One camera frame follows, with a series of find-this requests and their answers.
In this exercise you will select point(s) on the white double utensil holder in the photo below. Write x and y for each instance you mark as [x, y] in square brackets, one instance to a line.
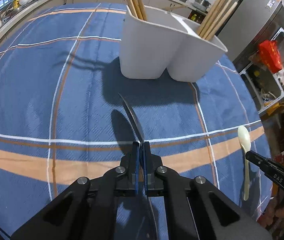
[166, 42]

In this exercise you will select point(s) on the white plastic spoon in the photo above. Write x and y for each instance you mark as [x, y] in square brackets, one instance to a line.
[245, 143]

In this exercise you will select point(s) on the metal spoon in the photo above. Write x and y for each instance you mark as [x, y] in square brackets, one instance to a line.
[140, 135]

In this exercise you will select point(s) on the person's right hand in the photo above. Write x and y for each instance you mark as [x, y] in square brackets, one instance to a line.
[272, 218]

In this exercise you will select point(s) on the grey refrigerator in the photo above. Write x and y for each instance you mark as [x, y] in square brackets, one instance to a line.
[252, 22]

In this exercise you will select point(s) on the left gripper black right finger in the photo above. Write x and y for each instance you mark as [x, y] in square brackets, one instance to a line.
[195, 208]

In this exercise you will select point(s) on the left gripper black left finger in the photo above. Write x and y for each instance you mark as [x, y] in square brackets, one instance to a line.
[87, 209]

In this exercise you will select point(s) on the red bag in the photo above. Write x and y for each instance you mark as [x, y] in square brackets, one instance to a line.
[270, 55]

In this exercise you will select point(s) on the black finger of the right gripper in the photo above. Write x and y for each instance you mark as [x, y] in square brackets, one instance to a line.
[254, 158]

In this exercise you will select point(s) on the metal storage shelf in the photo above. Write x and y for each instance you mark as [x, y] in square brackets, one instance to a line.
[265, 87]

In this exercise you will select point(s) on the blue plaid tablecloth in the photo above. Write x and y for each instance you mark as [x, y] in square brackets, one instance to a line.
[61, 114]

